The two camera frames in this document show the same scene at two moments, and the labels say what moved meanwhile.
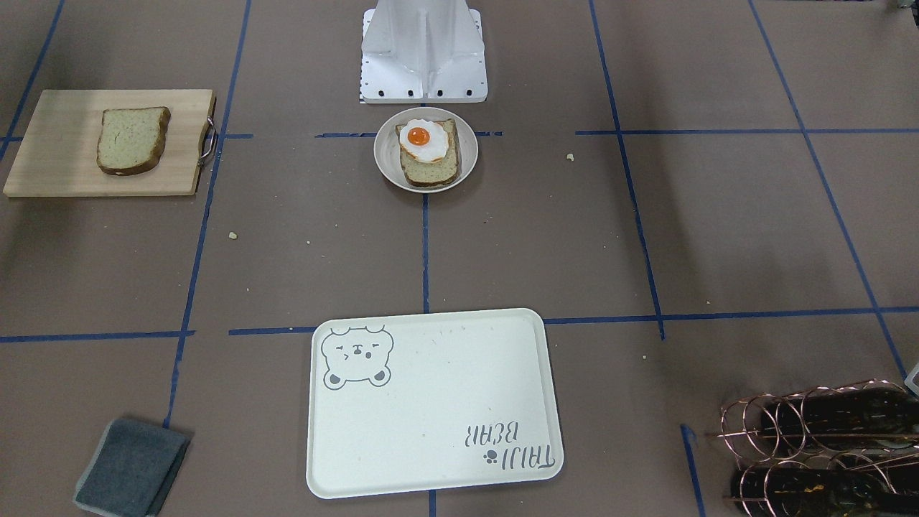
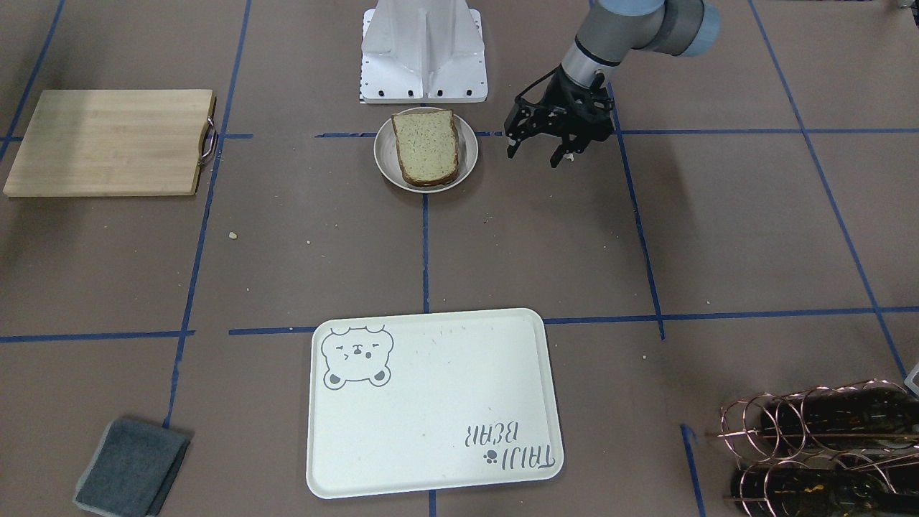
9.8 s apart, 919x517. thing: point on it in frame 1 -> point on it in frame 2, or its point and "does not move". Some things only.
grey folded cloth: [131, 469] does not move
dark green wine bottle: [815, 492] does not move
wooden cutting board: [58, 156] does not move
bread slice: [132, 140] -> [428, 147]
